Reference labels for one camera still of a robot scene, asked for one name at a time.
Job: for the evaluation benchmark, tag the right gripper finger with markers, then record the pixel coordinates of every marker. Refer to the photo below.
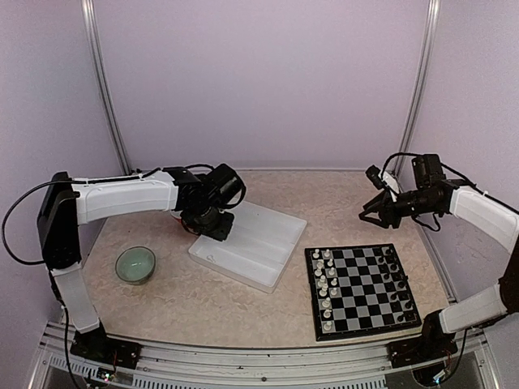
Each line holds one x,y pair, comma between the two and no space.
375,204
373,220

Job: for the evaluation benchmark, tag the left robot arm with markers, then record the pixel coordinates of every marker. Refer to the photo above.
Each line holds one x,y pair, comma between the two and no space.
202,200

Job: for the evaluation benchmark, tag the left aluminium frame post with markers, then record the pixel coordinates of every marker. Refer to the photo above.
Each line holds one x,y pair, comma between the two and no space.
94,42

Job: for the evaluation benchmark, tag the aluminium frame post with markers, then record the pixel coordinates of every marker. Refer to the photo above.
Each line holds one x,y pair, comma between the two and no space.
94,42
433,11

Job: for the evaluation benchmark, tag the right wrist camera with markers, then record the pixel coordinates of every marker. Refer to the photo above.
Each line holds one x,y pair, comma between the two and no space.
383,181

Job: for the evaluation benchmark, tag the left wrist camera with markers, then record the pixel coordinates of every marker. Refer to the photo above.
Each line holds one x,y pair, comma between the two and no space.
228,189

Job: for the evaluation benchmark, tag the front aluminium rail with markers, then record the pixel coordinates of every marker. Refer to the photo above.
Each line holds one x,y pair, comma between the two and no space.
170,365

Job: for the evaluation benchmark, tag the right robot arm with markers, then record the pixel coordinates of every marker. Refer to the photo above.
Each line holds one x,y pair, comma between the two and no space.
441,190

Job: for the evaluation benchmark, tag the green glass bowl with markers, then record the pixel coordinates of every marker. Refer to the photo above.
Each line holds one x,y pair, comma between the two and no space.
136,265

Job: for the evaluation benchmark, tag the row of black chess pieces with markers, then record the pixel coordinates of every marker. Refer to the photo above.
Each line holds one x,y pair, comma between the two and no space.
393,293

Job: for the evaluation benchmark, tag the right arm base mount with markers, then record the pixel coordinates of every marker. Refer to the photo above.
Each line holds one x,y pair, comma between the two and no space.
416,350

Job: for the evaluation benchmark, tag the right aluminium frame post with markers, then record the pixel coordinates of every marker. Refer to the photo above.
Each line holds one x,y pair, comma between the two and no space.
433,11

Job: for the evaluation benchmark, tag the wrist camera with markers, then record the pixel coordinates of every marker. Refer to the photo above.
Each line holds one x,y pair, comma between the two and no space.
228,189
383,181

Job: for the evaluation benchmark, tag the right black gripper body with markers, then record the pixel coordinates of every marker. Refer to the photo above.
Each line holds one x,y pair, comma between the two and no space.
394,217

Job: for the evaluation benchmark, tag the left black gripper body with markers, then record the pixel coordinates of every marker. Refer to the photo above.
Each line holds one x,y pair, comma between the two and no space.
209,224

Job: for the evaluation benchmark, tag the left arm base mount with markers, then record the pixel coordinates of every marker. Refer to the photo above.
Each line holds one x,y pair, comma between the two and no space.
117,353

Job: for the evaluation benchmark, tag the black white chess board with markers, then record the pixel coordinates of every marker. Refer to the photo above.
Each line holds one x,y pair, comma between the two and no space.
355,309

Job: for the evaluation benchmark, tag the white divided plastic tray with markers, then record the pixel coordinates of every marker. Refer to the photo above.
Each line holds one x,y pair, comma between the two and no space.
258,248

